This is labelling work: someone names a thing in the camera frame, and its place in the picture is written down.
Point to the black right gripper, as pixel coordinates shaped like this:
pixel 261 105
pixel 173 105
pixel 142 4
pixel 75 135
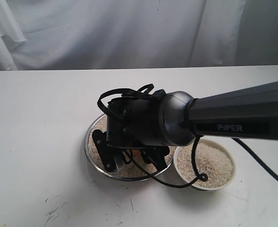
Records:
pixel 136 126

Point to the brown wooden cup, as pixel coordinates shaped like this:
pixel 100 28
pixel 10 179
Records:
pixel 136 153

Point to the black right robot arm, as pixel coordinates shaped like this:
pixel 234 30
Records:
pixel 250 113

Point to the steel plate with rice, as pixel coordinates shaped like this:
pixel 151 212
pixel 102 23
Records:
pixel 113 162

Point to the white ceramic bowl with rice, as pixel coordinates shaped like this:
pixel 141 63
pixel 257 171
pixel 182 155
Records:
pixel 212 159

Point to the white backdrop curtain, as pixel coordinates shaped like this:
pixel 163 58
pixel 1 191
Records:
pixel 131 34

